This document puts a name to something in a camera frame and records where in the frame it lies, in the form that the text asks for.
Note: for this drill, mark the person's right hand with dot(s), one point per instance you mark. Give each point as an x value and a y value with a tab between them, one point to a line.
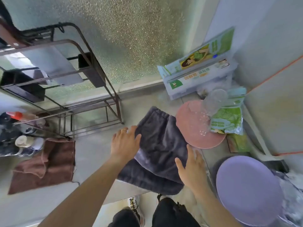
193	172

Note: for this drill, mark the person's left hand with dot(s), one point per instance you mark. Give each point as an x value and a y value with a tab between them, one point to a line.
124	145

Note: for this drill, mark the grey white fluffy towel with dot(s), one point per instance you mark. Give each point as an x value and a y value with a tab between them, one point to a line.
161	134

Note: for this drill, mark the brown cloth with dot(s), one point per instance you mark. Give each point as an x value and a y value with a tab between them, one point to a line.
56	167

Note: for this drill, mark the person's left forearm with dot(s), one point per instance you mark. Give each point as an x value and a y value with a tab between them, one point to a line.
90	193

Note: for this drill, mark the person's right forearm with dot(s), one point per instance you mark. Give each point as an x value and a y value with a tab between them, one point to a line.
213	208

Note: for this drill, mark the person's right shoe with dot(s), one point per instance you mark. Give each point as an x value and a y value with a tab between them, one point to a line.
159	198

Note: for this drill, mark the person's shoe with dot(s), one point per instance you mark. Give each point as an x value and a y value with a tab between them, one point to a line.
135	208
159	198

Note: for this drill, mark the person's left shoe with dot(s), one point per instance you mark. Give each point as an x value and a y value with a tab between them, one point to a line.
135	208

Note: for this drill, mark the brown metal kitchen rack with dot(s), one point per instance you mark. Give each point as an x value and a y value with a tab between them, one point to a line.
119	108

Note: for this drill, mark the black shorts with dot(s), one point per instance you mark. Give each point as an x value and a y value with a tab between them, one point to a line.
172	215

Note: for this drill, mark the pink plate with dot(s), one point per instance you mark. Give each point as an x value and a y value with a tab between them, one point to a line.
191	125

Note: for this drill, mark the green mat with brown border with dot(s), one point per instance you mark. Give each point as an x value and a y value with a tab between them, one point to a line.
239	144

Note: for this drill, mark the purple plate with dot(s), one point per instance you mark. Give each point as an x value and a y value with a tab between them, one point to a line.
246	189

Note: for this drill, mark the green printed plastic bag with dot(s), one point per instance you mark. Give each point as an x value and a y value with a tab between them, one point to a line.
229	118

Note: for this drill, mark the clear plastic cup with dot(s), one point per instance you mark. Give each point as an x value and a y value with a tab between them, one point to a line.
214	101

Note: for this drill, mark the narrow black utensil holder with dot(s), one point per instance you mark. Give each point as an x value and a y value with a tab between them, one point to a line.
93	73

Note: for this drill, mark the clear cling film cutter box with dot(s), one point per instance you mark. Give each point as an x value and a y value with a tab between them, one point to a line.
194	80

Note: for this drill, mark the cream lid jar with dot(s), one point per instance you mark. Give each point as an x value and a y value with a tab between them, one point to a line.
23	141

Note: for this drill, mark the white plastic bag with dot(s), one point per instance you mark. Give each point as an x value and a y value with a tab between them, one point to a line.
292	196

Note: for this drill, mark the frosted glass window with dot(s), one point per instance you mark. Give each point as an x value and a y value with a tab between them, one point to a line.
132	33

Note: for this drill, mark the wide black utensil holder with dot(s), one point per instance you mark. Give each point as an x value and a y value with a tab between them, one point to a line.
23	92

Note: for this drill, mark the red cap bottle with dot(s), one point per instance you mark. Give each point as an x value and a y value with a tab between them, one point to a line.
14	115

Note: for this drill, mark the cluster of black-lid spice jars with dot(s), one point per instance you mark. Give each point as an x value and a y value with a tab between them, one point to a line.
9	139

